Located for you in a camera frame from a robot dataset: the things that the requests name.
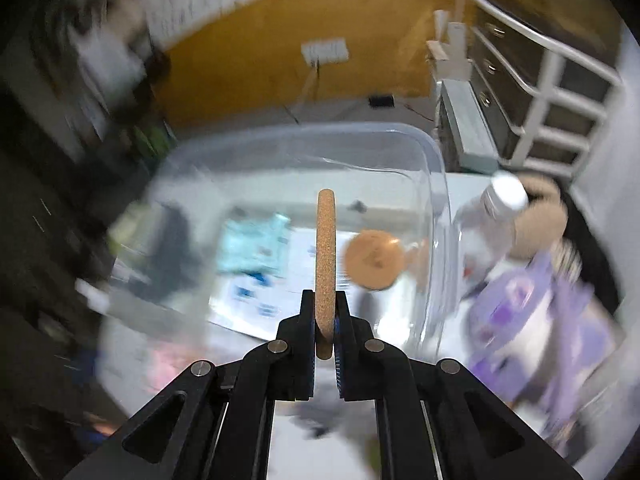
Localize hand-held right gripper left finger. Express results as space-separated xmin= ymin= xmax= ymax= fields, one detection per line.
xmin=65 ymin=290 xmax=317 ymax=480

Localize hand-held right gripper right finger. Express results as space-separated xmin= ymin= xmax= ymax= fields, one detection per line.
xmin=334 ymin=290 xmax=583 ymax=480

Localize white pet wipes packet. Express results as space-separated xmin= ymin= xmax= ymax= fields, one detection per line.
xmin=207 ymin=225 xmax=373 ymax=337

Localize brown round coaster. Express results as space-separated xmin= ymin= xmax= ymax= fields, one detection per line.
xmin=344 ymin=230 xmax=406 ymax=291

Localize panda print cork coaster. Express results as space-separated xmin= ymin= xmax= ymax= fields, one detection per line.
xmin=316 ymin=189 xmax=337 ymax=360

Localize clear plastic storage container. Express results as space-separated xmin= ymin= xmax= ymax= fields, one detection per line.
xmin=97 ymin=122 xmax=452 ymax=413

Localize black box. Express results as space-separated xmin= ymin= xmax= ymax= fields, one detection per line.
xmin=149 ymin=204 xmax=202 ymax=302

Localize purple plush toy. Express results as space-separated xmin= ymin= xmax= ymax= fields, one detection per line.
xmin=464 ymin=252 xmax=622 ymax=443

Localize clear red label water bottle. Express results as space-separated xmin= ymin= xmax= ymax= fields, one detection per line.
xmin=452 ymin=171 xmax=529 ymax=302

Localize beige fuzzy slipper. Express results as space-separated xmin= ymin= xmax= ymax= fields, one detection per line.
xmin=505 ymin=175 xmax=569 ymax=262

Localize green box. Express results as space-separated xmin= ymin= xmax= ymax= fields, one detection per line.
xmin=131 ymin=124 xmax=172 ymax=162

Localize white acrylic stand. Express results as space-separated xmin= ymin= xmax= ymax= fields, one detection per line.
xmin=426 ymin=7 xmax=502 ymax=172

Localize white drawer unit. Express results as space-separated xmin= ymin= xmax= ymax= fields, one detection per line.
xmin=467 ymin=0 xmax=624 ymax=177

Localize white tote bag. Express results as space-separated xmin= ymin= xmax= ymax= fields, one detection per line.
xmin=70 ymin=25 xmax=147 ymax=127

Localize white wall outlet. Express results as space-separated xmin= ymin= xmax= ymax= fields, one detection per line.
xmin=301 ymin=37 xmax=350 ymax=65

